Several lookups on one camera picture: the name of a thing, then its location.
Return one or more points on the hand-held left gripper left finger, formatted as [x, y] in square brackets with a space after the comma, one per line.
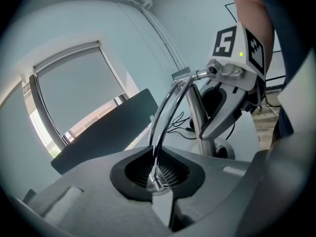
[98, 196]

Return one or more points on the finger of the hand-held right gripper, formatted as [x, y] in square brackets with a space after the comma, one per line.
[234, 107]
[206, 102]

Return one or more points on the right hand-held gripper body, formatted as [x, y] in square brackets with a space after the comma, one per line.
[237, 58]

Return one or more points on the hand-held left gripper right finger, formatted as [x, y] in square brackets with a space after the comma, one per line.
[217, 189]

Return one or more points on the silver gooseneck desk lamp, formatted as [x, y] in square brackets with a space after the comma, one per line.
[197, 122]

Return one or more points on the person's right forearm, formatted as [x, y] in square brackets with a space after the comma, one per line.
[254, 21]

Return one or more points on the long dark grey divider panel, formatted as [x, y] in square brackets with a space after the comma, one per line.
[103, 132]

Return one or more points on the person's navy shirt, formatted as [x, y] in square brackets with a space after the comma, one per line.
[284, 13]

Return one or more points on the short dark grey divider panel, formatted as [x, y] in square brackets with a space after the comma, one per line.
[30, 196]

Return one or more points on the dark framed window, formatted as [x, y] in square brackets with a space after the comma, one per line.
[42, 122]

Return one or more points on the grey roller blind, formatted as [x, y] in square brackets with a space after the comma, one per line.
[81, 88]

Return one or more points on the white panel bracket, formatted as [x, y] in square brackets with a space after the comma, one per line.
[151, 118]

